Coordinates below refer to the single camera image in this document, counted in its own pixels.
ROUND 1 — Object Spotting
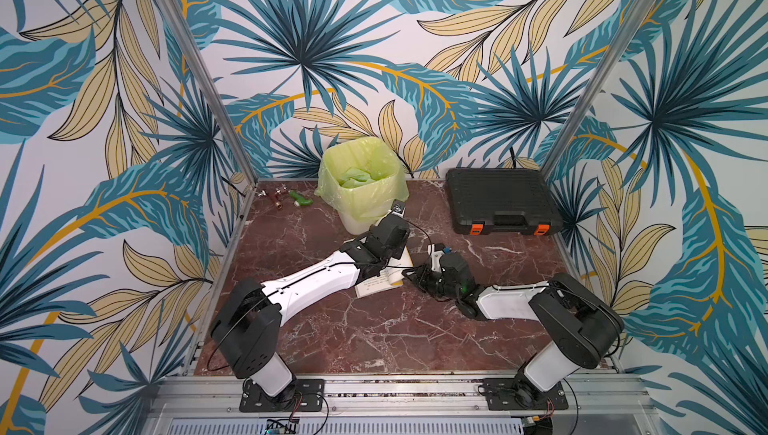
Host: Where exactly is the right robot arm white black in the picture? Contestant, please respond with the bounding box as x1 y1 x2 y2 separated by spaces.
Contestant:
403 250 624 406

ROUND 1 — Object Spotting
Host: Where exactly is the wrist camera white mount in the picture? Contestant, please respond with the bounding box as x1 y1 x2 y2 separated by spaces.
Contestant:
428 243 451 273
390 199 406 218

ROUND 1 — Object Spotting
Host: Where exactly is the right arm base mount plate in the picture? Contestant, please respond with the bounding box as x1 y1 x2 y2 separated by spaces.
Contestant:
478 378 569 414

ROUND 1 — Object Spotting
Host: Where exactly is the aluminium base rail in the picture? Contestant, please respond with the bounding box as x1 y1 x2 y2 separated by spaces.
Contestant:
142 370 664 434

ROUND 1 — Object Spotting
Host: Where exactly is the white bin green bag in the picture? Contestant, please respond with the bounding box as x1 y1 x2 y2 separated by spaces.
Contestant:
315 137 409 235

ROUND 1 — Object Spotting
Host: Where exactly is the green toy on table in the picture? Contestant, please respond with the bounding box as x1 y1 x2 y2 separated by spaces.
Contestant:
288 190 313 207

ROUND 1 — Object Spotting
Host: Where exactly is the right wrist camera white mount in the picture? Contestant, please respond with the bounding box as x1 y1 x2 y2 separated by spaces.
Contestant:
428 243 451 273

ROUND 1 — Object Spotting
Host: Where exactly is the green circuit board with wires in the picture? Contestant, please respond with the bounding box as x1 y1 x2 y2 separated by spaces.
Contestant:
262 418 298 435

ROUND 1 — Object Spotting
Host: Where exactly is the black plastic tool case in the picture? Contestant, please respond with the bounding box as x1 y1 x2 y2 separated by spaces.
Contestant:
445 168 564 236

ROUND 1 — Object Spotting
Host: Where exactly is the small brown metal trinket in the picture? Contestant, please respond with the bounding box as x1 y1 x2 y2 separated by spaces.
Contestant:
256 188 285 210

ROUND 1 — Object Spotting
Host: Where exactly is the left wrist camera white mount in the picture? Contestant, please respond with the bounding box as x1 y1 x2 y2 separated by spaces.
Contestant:
390 199 406 218

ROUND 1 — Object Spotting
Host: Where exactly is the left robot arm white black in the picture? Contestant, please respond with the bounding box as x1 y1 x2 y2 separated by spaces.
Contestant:
210 213 410 404

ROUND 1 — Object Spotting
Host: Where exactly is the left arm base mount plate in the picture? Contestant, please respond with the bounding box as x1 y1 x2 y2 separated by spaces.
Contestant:
239 378 325 413

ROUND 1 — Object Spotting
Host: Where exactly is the yellow children's book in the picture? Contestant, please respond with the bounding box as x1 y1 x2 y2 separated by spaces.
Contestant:
355 248 413 298

